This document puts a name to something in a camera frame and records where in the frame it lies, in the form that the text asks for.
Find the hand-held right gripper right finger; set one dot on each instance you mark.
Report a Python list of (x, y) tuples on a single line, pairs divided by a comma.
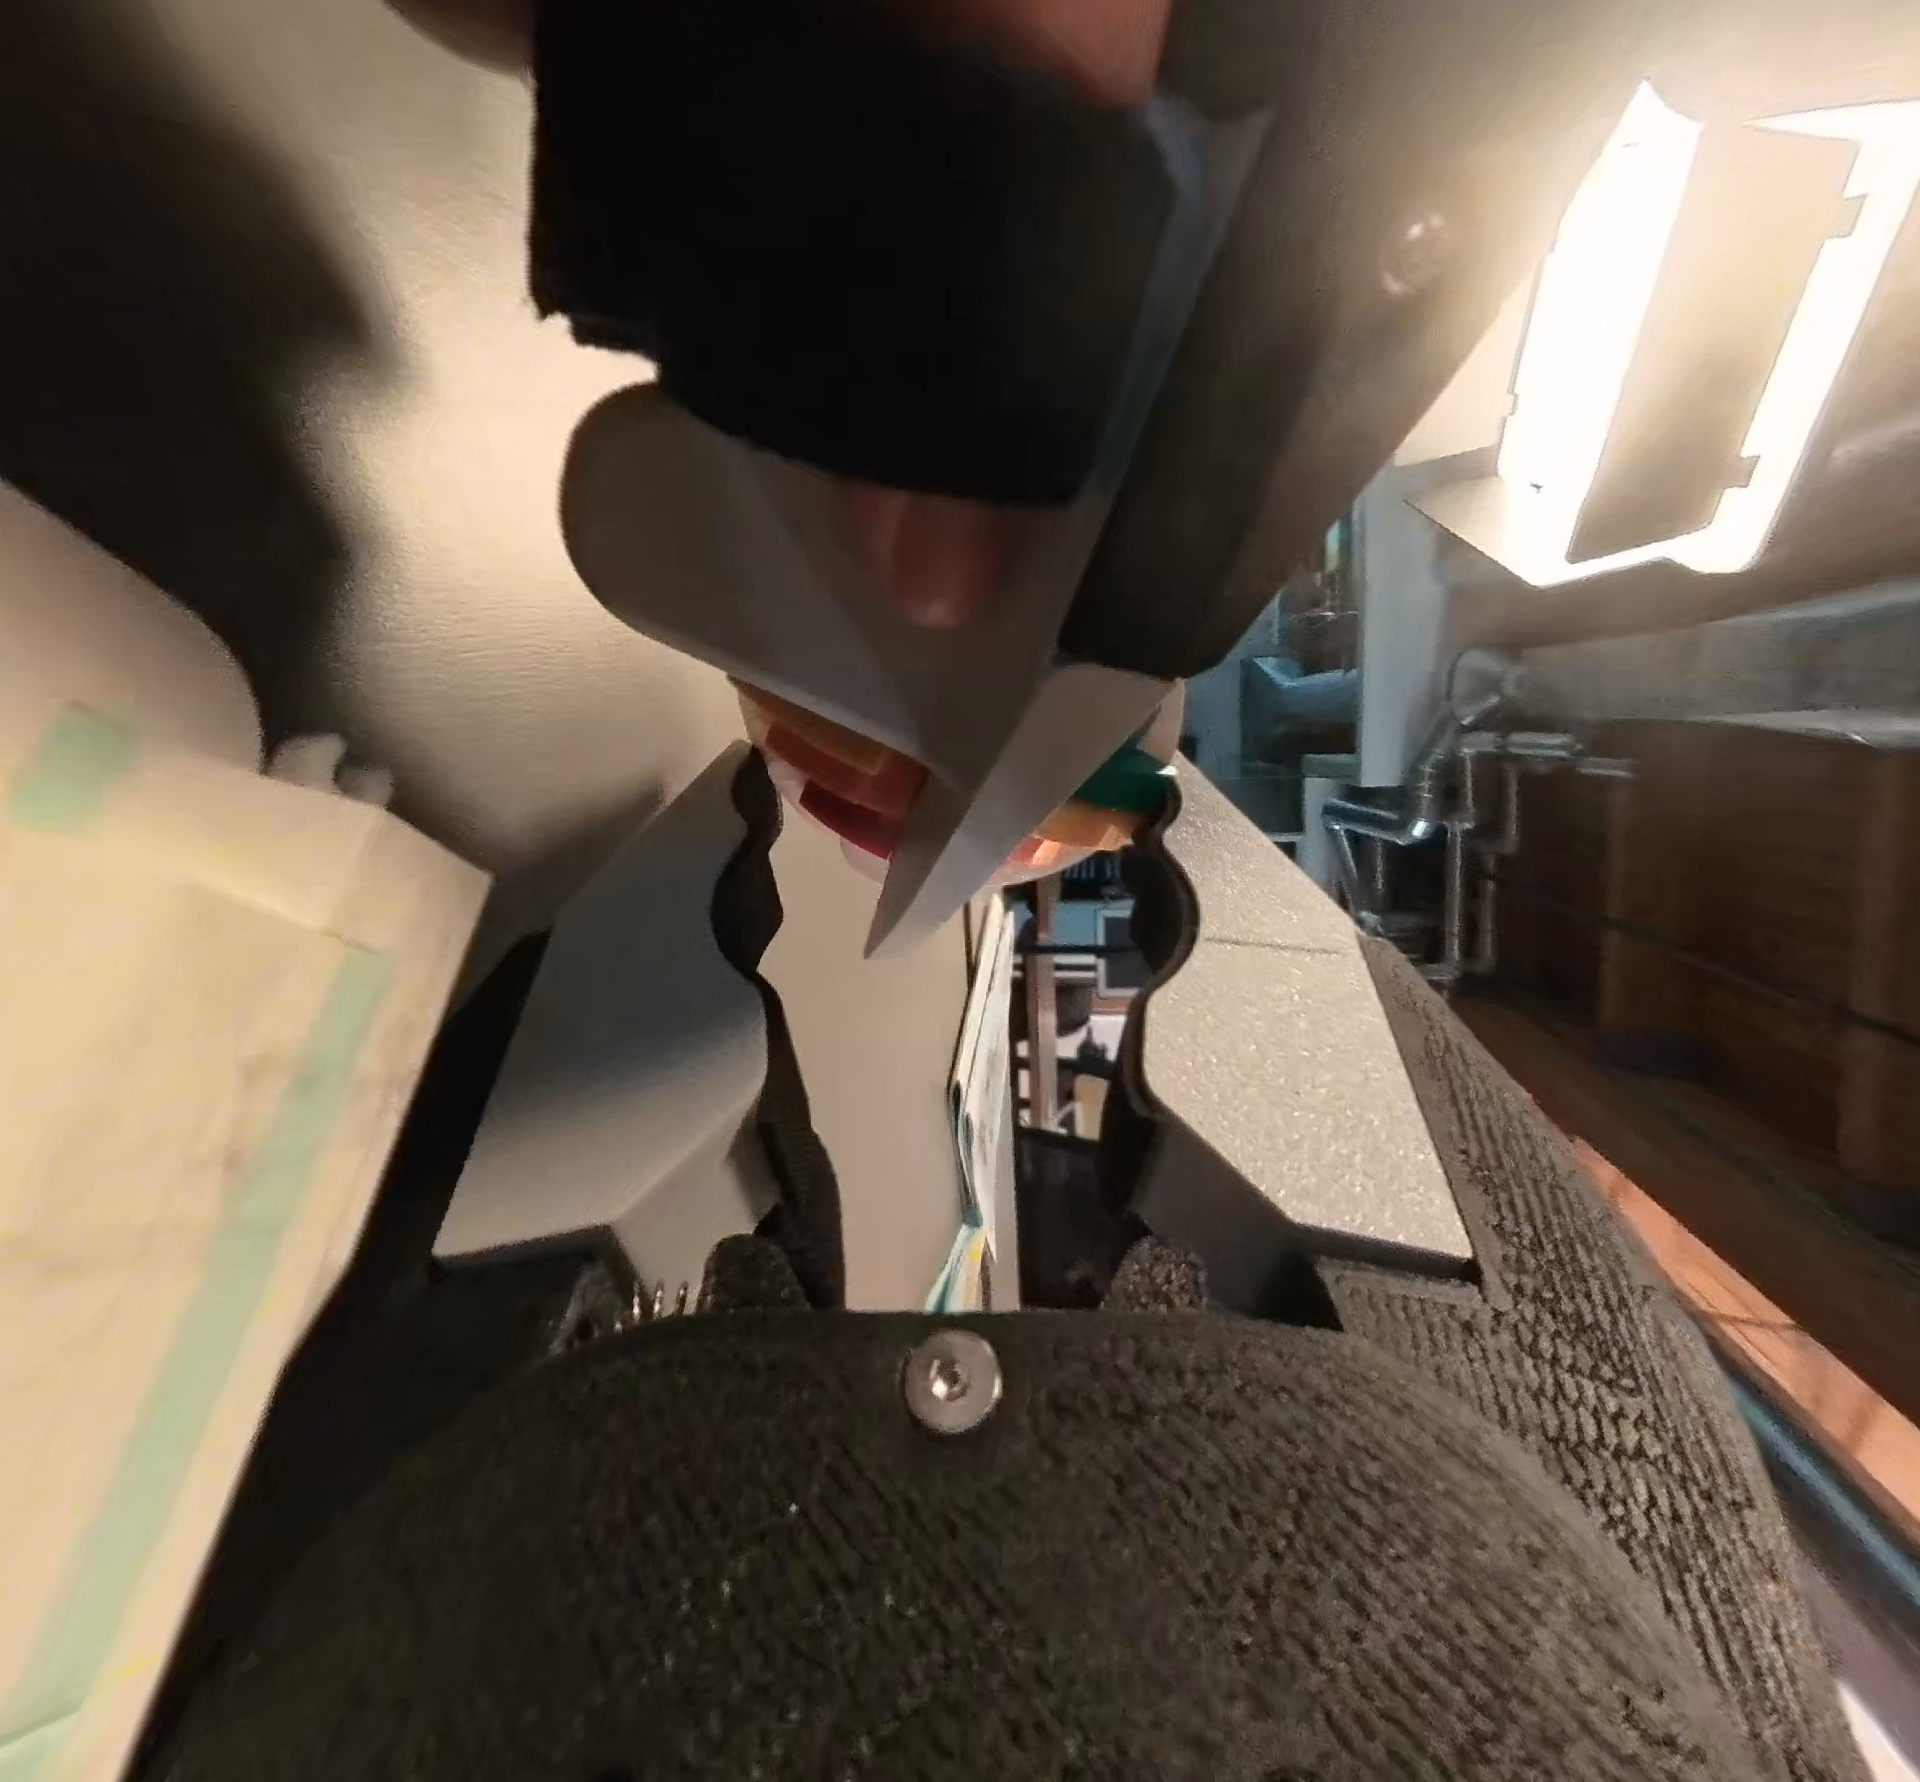
[(1304, 1093)]

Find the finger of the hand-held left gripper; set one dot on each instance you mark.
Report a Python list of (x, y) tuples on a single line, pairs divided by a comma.
[(1050, 763)]

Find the silver pipe cluster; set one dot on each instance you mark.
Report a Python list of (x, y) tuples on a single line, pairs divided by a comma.
[(1463, 823)]

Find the rainbow toy brick disc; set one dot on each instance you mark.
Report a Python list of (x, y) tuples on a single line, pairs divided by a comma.
[(840, 793)]

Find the bright ceiling light panel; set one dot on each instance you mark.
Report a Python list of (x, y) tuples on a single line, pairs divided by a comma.
[(1560, 357)]

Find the large silver ventilation duct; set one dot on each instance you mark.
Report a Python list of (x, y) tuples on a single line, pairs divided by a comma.
[(1725, 656)]

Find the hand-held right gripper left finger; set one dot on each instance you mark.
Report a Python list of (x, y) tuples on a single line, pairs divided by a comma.
[(600, 1063)]

